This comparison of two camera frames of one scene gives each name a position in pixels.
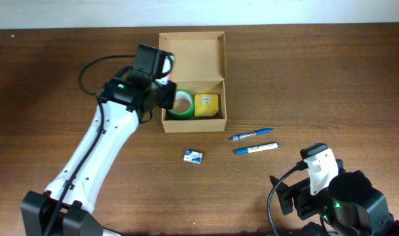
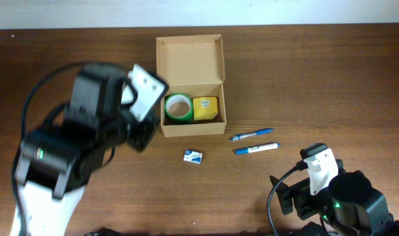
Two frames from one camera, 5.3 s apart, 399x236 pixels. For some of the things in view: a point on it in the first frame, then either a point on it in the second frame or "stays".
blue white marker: [257, 148] stays
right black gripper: [287, 197] stays
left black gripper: [167, 94] to [141, 135]
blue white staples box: [193, 157] stays
